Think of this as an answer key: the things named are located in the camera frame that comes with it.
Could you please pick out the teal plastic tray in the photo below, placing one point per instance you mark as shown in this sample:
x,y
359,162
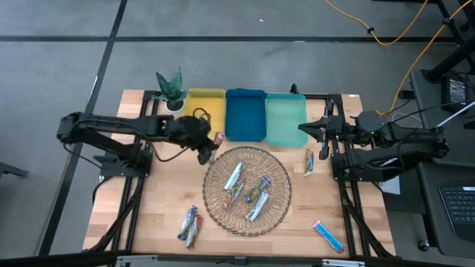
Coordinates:
x,y
285,118

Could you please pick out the grey side table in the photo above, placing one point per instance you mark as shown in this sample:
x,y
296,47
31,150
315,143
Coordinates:
x,y
430,96

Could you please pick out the black desk leg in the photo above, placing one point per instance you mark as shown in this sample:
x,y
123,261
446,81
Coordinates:
x,y
449,61

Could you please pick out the white green granola bar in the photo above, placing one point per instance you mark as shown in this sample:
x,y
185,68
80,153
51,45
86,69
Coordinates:
x,y
234,177

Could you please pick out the snack bars in basket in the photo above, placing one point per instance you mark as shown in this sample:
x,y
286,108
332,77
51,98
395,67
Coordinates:
x,y
258,207

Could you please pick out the black laptop keyboard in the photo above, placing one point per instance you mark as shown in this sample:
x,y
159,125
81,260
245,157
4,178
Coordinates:
x,y
460,211

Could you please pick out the dark furniture foot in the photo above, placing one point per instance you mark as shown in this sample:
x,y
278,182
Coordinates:
x,y
11,170

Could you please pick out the white rod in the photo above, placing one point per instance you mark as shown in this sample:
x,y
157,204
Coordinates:
x,y
454,118

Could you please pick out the dark desk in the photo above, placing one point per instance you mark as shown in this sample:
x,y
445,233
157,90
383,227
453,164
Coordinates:
x,y
430,222

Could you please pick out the white paper sheet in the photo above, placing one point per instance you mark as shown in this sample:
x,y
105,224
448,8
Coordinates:
x,y
391,185

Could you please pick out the snack bars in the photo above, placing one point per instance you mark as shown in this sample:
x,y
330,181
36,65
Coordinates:
x,y
187,221
258,207

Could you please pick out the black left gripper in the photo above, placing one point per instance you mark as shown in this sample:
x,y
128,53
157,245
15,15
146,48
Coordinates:
x,y
191,130

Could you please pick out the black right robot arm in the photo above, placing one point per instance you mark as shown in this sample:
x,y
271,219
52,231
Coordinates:
x,y
401,152

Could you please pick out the white plant pot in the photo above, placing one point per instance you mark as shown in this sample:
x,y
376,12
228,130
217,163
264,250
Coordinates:
x,y
174,107

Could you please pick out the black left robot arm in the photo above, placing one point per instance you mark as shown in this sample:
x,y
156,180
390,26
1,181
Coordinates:
x,y
111,124

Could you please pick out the black power adapter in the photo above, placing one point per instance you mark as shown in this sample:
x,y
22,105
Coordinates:
x,y
456,91

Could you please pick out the green snake plant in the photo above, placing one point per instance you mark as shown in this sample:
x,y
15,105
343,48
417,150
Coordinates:
x,y
171,87

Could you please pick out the pink and blue bar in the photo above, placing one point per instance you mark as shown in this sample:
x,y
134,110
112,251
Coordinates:
x,y
328,236

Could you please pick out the black caster wheel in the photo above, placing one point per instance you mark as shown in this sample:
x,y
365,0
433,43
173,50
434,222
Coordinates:
x,y
424,245

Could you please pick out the yellow blue granola bar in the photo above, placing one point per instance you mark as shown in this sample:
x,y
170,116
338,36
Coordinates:
x,y
308,162

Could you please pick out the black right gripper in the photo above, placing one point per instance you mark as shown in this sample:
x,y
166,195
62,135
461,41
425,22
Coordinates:
x,y
341,130

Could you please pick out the yellow plastic tray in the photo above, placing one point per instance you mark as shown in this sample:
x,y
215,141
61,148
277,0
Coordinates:
x,y
208,104

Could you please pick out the round wicker basket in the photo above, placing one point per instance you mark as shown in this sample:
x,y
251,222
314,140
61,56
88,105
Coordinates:
x,y
274,174

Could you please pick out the blue plastic tray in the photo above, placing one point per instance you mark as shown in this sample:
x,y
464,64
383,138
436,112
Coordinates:
x,y
245,116

